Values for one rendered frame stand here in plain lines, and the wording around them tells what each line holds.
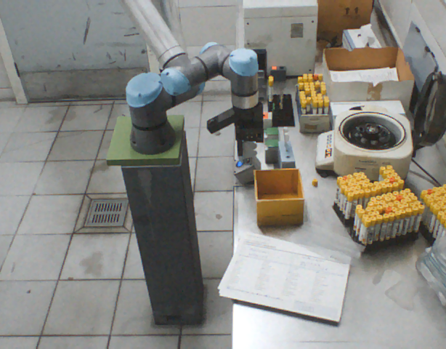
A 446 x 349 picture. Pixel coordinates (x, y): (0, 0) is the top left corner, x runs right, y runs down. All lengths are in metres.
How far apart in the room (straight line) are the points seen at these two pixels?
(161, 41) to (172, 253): 0.89
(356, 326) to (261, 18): 1.20
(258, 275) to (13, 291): 1.58
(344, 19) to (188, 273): 1.28
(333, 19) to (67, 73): 1.93
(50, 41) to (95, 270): 1.63
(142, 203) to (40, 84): 2.13
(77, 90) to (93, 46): 0.36
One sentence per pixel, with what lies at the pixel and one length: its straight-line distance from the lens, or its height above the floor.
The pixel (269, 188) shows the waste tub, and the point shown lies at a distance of 1.67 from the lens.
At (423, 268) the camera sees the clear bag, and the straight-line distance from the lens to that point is 1.52.
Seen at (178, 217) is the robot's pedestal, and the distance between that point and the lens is 1.98.
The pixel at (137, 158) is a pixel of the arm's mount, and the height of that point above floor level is 0.90.
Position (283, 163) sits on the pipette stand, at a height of 0.97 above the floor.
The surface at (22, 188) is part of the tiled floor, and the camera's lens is 3.32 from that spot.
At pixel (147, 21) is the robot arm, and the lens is 1.56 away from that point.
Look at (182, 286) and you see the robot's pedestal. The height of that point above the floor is 0.25.
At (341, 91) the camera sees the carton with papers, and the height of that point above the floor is 0.98.
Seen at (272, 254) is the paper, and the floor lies 0.89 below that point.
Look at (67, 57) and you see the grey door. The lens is 3.79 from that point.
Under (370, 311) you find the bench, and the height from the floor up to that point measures 0.87.
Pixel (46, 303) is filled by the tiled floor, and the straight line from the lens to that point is 2.69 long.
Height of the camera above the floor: 2.01
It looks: 40 degrees down
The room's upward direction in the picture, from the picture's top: 4 degrees counter-clockwise
